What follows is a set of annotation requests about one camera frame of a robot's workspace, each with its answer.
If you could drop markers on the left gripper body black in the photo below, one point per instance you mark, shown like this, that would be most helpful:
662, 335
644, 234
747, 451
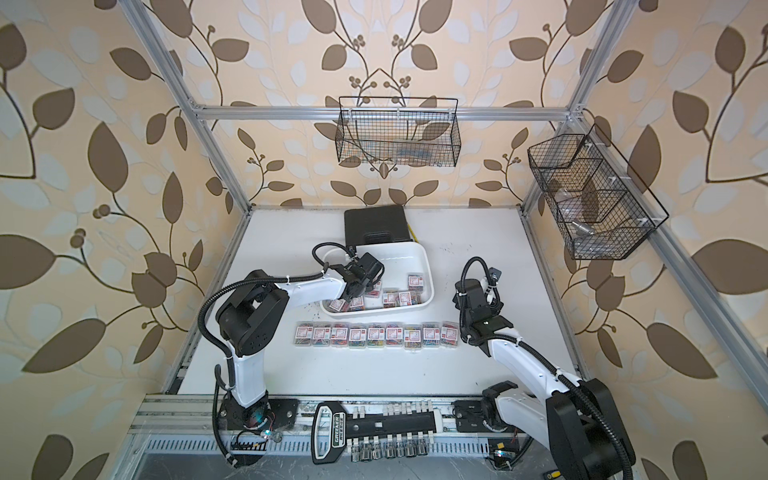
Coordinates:
368, 287

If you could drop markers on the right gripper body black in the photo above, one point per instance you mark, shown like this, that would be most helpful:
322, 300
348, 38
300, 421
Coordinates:
494, 310

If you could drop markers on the white plastic storage tray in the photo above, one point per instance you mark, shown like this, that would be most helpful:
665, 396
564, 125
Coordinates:
400, 260

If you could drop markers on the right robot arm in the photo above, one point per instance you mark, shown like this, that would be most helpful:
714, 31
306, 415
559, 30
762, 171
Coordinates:
552, 396

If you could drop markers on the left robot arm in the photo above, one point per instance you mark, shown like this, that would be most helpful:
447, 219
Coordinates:
242, 318

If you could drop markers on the black socket set holder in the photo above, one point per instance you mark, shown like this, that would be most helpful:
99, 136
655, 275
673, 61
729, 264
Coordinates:
398, 431

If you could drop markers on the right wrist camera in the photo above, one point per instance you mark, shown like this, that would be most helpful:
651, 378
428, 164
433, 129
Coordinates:
492, 277

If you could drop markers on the black wire basket back wall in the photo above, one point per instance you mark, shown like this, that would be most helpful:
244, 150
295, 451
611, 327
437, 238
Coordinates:
420, 131

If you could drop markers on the black wire basket wall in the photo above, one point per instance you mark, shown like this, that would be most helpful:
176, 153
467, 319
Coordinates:
420, 131
602, 206

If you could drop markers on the black wire basket right wall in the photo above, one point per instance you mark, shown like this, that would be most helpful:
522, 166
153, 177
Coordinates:
602, 206

